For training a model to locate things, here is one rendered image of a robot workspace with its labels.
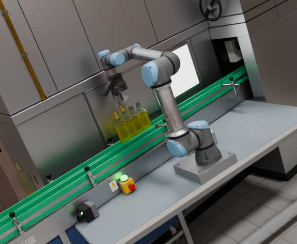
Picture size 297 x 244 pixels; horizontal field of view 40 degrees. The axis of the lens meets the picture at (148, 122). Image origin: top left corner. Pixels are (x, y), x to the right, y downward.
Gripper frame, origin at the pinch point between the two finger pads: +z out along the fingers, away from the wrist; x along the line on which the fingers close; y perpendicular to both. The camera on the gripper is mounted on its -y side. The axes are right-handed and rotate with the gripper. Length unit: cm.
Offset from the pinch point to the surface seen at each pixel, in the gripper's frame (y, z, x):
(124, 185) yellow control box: -29, 36, -22
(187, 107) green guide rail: 45, 23, -5
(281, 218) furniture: 45, 98, -61
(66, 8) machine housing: -2, -65, 15
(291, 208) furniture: 55, 98, -62
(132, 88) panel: 19.5, -2.9, 11.9
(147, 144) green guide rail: 0.2, 25.8, -13.3
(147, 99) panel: 26.8, 8.8, 11.8
